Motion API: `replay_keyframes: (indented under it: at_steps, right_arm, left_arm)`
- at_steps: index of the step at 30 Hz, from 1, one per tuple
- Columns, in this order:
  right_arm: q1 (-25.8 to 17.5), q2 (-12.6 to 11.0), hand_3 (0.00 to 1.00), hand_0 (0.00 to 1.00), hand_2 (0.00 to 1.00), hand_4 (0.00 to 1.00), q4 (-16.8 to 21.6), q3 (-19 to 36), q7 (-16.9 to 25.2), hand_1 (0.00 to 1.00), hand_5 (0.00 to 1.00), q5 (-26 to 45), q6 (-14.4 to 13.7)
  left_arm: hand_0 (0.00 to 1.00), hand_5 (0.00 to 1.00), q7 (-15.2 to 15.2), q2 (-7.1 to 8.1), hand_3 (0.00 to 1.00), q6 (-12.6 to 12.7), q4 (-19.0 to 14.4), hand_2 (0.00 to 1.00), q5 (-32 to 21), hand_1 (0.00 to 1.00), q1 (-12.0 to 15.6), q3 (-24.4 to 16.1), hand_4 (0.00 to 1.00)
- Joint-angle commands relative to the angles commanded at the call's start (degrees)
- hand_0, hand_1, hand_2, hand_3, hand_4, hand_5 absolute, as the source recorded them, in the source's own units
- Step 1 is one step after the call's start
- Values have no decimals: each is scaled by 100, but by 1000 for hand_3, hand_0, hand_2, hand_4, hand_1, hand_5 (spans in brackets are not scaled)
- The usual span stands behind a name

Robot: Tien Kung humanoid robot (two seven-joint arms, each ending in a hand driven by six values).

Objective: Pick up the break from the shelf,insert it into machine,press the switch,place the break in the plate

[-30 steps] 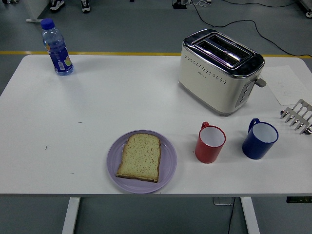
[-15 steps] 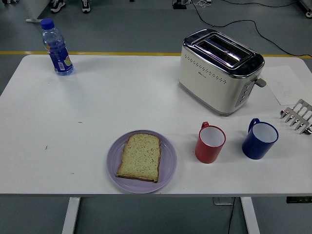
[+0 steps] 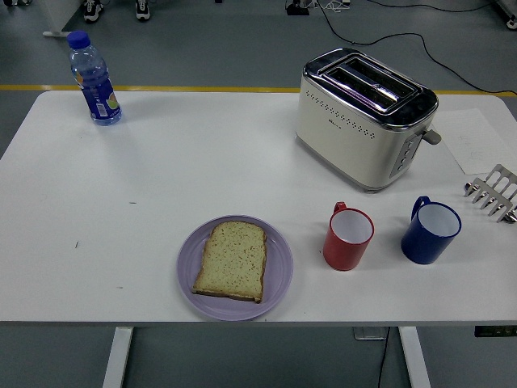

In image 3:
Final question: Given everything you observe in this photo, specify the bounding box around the bread slice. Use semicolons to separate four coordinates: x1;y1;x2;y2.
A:
191;220;268;304

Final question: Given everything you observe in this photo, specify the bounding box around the cream and chrome toaster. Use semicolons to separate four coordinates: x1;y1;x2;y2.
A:
293;47;443;194

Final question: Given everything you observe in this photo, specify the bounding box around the purple plate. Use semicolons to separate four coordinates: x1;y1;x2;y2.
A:
176;213;295;323

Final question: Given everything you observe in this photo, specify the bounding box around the red mug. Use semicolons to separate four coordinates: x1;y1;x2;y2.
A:
322;200;376;272

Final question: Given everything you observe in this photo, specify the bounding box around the blue mug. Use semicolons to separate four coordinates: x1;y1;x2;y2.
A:
400;196;463;266

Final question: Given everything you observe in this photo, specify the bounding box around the blue water bottle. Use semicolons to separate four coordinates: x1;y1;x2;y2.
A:
66;30;123;126

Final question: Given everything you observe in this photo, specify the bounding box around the white table leg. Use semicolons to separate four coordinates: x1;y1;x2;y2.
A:
397;326;432;388
101;327;134;388

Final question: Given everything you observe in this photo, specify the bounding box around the white paper sheet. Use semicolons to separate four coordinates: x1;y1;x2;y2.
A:
431;108;511;175

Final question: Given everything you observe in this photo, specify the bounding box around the metal toast rack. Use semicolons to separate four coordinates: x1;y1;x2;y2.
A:
463;163;517;224

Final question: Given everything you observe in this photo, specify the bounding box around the black table control panel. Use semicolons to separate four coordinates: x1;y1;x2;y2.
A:
474;325;517;339

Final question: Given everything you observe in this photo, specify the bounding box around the grey metal stand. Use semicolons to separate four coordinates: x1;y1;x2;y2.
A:
495;0;517;30

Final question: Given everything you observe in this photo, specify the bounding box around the clear bracket under table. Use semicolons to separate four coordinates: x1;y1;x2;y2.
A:
353;326;389;341

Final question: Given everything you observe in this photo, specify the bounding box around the long black floor cable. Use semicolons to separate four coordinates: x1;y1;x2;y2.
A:
318;0;517;98

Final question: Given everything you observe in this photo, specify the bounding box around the black cable under table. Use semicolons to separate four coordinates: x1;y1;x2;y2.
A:
377;327;391;388

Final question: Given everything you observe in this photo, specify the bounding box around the thin black floor cable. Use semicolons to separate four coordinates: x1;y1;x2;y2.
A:
363;0;504;14

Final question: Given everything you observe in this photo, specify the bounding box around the white desk leg frame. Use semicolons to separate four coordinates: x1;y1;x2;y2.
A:
42;0;98;39

